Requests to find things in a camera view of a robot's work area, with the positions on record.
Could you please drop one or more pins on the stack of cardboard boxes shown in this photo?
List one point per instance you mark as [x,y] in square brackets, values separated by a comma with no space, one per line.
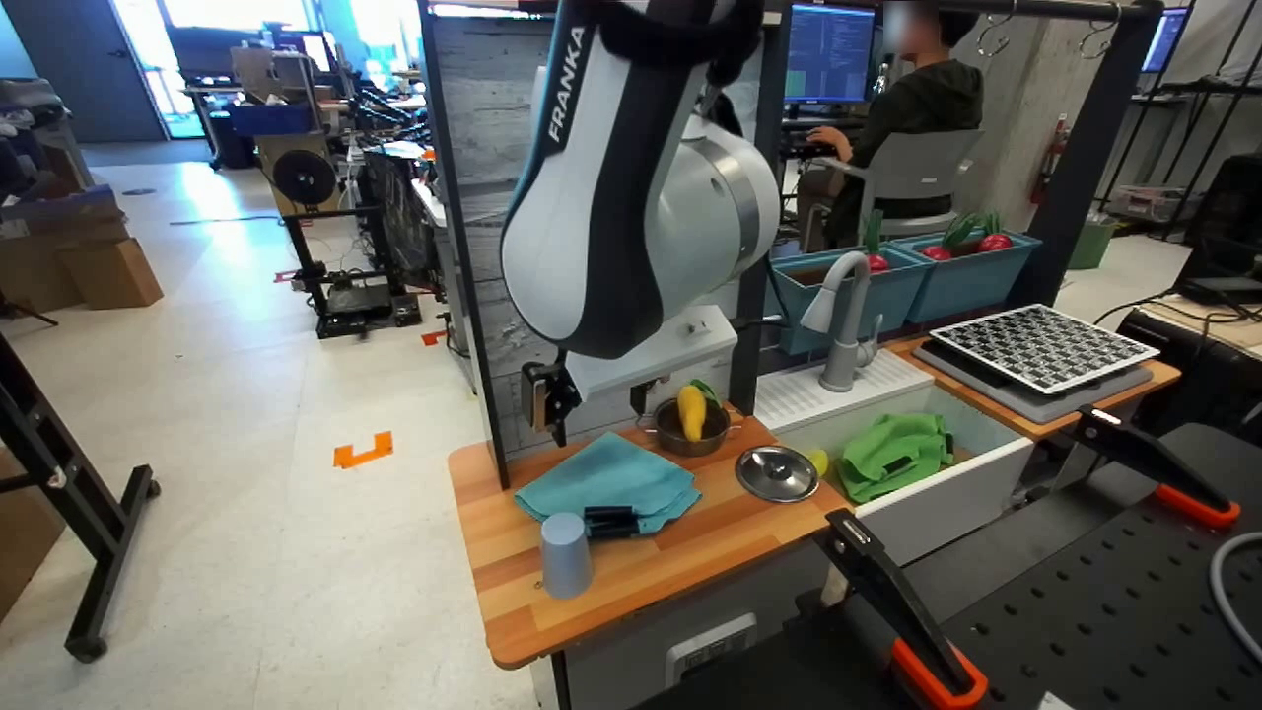
[82,263]

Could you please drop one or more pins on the pale blue plastic cup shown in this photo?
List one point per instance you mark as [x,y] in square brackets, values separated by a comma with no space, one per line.
[566,553]

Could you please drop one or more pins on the blue towel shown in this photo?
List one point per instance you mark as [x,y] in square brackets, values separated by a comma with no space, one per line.
[605,478]

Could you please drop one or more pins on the black round fan on stand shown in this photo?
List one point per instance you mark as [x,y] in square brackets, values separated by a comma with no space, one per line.
[307,177]

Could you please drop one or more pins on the computer monitor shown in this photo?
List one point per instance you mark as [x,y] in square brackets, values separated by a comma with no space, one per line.
[832,53]

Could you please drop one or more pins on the yellow toy corn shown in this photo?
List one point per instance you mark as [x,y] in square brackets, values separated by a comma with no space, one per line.
[693,411]

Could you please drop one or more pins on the teal planter box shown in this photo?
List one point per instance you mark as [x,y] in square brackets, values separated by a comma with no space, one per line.
[981,285]
[910,298]

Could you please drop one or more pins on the grey wood pattern backboard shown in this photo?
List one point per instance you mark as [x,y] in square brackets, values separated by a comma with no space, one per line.
[474,197]

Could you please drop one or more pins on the black white calibration board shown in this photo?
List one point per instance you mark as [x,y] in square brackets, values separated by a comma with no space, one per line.
[1039,348]

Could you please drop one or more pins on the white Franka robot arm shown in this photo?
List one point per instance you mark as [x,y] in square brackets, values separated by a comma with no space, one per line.
[633,169]

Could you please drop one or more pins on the black frame post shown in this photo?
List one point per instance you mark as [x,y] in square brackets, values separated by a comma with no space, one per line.
[1090,142]
[757,315]

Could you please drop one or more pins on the black metal floor stand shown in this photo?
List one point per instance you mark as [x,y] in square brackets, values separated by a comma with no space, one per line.
[64,504]

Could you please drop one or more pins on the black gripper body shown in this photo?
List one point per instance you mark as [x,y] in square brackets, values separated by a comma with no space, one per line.
[549,395]

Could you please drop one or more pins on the metal bowl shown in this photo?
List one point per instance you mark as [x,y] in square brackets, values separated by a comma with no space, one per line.
[776,473]

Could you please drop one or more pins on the grey toy faucet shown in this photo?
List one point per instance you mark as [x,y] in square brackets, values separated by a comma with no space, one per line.
[843,319]

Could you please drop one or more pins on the green towel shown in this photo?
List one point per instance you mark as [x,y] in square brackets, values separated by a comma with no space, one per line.
[895,456]

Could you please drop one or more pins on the black orange bar clamp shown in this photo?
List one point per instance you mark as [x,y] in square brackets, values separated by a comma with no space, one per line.
[895,604]
[1146,465]

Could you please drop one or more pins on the grey office chair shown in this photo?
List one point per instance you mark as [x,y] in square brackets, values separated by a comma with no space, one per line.
[921,169]

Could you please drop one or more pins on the red toy radish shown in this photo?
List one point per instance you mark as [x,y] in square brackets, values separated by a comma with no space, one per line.
[871,263]
[973,239]

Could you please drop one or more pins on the white toy sink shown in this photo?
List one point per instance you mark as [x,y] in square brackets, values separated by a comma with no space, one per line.
[933,515]

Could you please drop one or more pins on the black perforated base board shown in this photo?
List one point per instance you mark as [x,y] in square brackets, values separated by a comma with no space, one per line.
[1117,616]

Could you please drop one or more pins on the black office chair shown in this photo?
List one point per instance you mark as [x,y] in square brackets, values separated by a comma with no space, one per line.
[1230,223]

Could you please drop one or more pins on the dark small bowl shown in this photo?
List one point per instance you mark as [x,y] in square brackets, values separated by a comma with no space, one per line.
[672,436]

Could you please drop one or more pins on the seated person dark jacket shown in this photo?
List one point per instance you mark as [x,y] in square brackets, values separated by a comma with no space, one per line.
[929,90]

